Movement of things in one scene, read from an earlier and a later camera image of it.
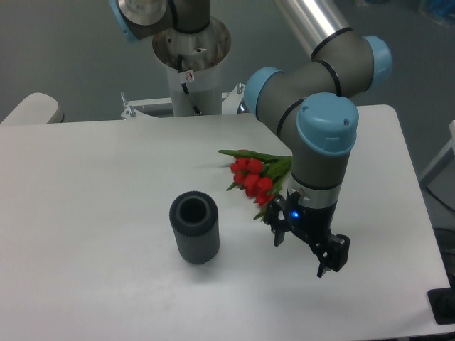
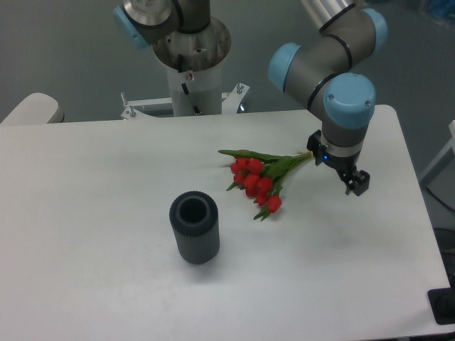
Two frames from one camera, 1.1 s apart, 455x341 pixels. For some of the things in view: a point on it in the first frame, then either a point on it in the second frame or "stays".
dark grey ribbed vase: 194,217 stays
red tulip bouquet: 260,176 stays
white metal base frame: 230,104 stays
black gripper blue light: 316,221 to 356,181
